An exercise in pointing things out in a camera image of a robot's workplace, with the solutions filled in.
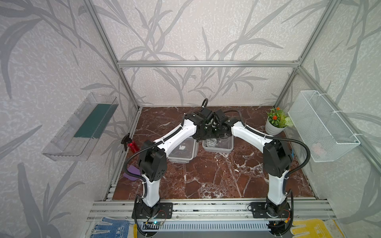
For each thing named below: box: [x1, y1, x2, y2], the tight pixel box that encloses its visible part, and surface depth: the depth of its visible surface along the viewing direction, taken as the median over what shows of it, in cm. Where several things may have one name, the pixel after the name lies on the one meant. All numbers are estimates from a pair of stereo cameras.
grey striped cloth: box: [203, 137, 217, 148], surface depth 86 cm
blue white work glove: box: [89, 216, 131, 238], surface depth 70 cm
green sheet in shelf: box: [73, 103, 120, 139], surface depth 69 cm
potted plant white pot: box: [264, 117, 288, 136], surface depth 101 cm
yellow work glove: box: [290, 218, 345, 238], surface depth 70 cm
